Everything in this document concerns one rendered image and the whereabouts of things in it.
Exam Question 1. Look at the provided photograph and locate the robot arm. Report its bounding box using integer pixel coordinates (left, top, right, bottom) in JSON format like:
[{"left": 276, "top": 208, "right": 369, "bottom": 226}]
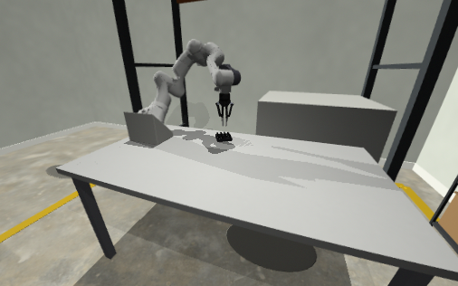
[{"left": 138, "top": 39, "right": 241, "bottom": 124}]

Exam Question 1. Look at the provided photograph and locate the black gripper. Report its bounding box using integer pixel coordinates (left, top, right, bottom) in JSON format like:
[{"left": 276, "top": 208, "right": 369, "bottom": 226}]
[{"left": 215, "top": 93, "right": 234, "bottom": 127}]

